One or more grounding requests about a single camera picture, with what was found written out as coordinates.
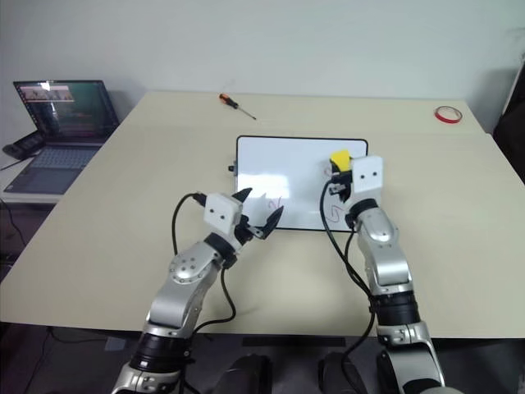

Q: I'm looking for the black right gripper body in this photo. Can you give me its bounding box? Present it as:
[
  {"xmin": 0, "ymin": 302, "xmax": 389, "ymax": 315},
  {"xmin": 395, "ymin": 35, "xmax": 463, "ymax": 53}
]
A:
[{"xmin": 327, "ymin": 173, "xmax": 355, "ymax": 205}]

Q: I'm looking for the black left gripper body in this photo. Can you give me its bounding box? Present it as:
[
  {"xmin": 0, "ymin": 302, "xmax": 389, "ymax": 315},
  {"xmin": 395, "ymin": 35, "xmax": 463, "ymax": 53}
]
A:
[{"xmin": 233, "ymin": 213, "xmax": 266, "ymax": 244}]

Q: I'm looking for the yellow whiteboard eraser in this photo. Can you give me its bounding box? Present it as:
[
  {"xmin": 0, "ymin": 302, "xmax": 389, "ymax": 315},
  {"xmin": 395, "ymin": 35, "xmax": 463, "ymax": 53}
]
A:
[{"xmin": 330, "ymin": 149, "xmax": 353, "ymax": 173}]

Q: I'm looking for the black-framed whiteboard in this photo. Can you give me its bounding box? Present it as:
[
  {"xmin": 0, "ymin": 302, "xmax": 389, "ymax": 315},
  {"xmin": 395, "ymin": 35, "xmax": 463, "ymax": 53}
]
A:
[{"xmin": 234, "ymin": 135, "xmax": 369, "ymax": 231}]

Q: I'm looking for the red tape roll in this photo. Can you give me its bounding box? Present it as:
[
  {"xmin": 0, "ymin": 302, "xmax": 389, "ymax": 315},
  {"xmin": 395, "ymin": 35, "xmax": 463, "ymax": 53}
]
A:
[{"xmin": 434, "ymin": 105, "xmax": 463, "ymax": 126}]

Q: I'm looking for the open grey laptop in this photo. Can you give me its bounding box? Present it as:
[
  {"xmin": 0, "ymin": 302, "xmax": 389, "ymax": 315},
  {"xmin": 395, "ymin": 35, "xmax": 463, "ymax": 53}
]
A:
[{"xmin": 2, "ymin": 79, "xmax": 121, "ymax": 195}]

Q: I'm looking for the black handheld device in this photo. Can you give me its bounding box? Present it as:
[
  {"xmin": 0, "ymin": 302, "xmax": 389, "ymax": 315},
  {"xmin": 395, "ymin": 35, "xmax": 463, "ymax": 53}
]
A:
[{"xmin": 1, "ymin": 131, "xmax": 46, "ymax": 158}]

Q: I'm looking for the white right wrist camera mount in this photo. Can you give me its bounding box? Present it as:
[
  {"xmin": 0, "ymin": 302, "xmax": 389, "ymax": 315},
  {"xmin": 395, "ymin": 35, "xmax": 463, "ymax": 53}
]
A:
[{"xmin": 351, "ymin": 155, "xmax": 385, "ymax": 195}]

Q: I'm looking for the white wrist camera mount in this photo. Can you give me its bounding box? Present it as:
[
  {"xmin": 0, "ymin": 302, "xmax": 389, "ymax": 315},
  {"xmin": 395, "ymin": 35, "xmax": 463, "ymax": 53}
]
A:
[
  {"xmin": 351, "ymin": 155, "xmax": 385, "ymax": 195},
  {"xmin": 203, "ymin": 192, "xmax": 244, "ymax": 240}
]

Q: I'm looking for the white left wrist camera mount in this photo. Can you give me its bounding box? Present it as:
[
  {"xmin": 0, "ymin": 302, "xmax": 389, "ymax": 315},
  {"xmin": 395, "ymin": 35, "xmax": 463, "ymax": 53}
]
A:
[{"xmin": 203, "ymin": 192, "xmax": 244, "ymax": 240}]

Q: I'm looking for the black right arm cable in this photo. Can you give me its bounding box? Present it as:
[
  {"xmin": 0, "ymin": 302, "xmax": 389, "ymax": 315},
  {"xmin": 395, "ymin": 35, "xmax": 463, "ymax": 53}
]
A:
[{"xmin": 318, "ymin": 176, "xmax": 381, "ymax": 394}]

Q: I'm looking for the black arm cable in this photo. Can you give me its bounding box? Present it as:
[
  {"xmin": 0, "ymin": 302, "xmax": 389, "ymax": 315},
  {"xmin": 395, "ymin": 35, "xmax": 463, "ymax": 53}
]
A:
[
  {"xmin": 318, "ymin": 176, "xmax": 381, "ymax": 394},
  {"xmin": 171, "ymin": 190, "xmax": 238, "ymax": 334}
]

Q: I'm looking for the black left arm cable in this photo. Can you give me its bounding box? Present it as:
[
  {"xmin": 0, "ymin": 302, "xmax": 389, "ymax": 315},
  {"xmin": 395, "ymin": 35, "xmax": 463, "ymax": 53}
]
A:
[{"xmin": 171, "ymin": 190, "xmax": 238, "ymax": 334}]

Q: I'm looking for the orange-handled screwdriver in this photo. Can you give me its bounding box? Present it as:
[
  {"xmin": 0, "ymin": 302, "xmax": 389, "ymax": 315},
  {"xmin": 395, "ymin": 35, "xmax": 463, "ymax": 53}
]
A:
[{"xmin": 217, "ymin": 92, "xmax": 258, "ymax": 121}]

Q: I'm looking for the black floor cable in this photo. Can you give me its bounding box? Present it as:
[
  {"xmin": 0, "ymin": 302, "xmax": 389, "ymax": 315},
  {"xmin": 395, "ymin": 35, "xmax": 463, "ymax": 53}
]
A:
[{"xmin": 0, "ymin": 199, "xmax": 28, "ymax": 268}]

